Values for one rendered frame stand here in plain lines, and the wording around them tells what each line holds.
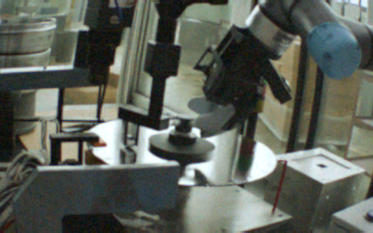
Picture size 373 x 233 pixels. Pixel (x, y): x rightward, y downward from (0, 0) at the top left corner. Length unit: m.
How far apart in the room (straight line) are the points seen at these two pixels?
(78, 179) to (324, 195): 0.54
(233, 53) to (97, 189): 0.29
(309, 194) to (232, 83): 0.34
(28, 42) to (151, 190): 0.81
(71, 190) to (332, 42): 0.37
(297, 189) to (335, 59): 0.46
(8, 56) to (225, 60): 0.77
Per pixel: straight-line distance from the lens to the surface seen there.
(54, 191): 0.59
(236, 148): 0.92
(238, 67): 0.75
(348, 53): 0.61
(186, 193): 0.88
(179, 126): 0.86
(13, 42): 1.35
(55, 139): 0.76
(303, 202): 1.00
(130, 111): 0.82
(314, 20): 0.63
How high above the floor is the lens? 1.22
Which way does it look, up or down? 14 degrees down
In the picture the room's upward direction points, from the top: 8 degrees clockwise
